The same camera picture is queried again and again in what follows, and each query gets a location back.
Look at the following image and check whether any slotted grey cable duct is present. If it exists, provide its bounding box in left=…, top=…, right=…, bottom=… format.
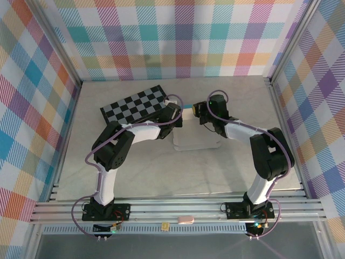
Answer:
left=42, top=225, right=250, bottom=235

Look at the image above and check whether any small electronics board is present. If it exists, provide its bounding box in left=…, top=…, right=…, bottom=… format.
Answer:
left=246, top=221, right=266, bottom=234
left=93, top=223, right=121, bottom=234

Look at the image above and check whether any black grey folding chessboard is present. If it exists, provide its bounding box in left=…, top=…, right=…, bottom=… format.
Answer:
left=100, top=85, right=169, bottom=128

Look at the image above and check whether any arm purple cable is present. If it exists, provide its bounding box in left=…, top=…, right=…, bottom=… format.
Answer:
left=71, top=94, right=184, bottom=240
left=206, top=90, right=295, bottom=240

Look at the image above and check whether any teal paper box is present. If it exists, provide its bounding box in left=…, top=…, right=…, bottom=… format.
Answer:
left=172, top=103, right=222, bottom=152

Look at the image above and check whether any aluminium corner post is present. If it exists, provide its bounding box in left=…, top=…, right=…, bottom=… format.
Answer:
left=33, top=0, right=83, bottom=87
left=268, top=0, right=323, bottom=86

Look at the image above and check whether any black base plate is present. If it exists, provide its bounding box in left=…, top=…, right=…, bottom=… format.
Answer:
left=225, top=201, right=275, bottom=220
left=81, top=202, right=132, bottom=222

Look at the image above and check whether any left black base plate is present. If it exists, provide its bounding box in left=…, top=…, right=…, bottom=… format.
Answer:
left=81, top=202, right=132, bottom=222

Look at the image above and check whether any aluminium mounting rail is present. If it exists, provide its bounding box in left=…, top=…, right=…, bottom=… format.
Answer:
left=29, top=197, right=329, bottom=225

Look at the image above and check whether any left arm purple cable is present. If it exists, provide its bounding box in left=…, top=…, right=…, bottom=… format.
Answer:
left=71, top=94, right=184, bottom=240

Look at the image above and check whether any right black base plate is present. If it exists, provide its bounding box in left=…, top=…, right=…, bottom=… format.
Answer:
left=225, top=201, right=275, bottom=220

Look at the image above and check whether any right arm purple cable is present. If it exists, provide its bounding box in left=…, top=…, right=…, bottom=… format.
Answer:
left=206, top=90, right=295, bottom=240

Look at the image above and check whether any aluminium side rail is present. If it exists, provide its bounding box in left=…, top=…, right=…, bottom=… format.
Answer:
left=48, top=80, right=82, bottom=202
left=265, top=77, right=311, bottom=200

